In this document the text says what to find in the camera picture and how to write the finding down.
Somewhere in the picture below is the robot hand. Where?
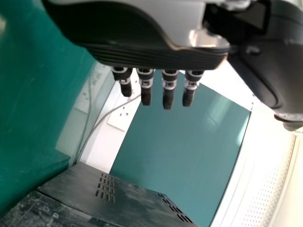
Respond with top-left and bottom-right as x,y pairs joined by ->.
42,0 -> 303,133

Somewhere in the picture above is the white socket strip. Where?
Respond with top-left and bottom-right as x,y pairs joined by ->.
107,94 -> 141,132

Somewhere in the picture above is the grey cable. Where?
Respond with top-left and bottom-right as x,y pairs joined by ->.
76,94 -> 142,164

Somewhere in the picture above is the white perforated cable duct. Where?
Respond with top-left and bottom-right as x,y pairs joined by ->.
233,94 -> 303,227

